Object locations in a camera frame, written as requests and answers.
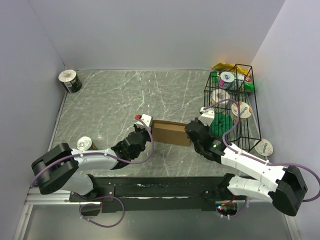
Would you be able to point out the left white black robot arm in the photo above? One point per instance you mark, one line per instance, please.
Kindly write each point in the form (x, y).
(59, 168)

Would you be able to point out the black wire basket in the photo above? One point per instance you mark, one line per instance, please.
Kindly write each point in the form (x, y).
(243, 133)

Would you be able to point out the yellow snack bag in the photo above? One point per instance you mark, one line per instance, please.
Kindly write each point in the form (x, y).
(230, 67)

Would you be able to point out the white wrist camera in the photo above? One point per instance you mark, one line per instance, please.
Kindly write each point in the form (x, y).
(143, 120)
(207, 115)

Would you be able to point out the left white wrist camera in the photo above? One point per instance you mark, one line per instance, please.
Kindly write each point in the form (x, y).
(143, 120)

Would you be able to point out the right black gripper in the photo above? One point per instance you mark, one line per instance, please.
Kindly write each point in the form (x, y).
(206, 126)

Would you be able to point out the green snack bag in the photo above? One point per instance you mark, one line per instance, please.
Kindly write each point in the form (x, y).
(241, 85)

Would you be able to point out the Chobani yogurt cup in basket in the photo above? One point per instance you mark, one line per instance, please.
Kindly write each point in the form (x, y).
(244, 109)

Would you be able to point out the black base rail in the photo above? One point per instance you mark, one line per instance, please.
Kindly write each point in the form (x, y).
(158, 193)

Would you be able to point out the blue white yogurt cup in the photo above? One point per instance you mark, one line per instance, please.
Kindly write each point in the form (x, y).
(225, 79)

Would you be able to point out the aluminium frame rail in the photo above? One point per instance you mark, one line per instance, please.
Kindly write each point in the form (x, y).
(34, 197)

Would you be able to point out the brown cardboard box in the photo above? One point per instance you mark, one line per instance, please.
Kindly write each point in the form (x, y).
(170, 132)

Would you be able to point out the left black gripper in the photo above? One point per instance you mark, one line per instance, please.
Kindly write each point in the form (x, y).
(137, 129)

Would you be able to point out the white yogurt cup on table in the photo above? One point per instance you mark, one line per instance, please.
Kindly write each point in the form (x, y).
(263, 147)

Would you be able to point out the red white package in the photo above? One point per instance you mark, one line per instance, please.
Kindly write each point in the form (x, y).
(248, 79)

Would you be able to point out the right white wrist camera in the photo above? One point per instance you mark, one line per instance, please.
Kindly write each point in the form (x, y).
(207, 115)

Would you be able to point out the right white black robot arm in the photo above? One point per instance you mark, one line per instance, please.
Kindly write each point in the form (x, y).
(283, 186)

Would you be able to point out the tin can brown label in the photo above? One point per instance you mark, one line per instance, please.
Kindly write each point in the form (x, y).
(85, 143)

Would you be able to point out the green black chips can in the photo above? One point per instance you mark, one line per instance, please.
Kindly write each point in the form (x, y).
(70, 80)

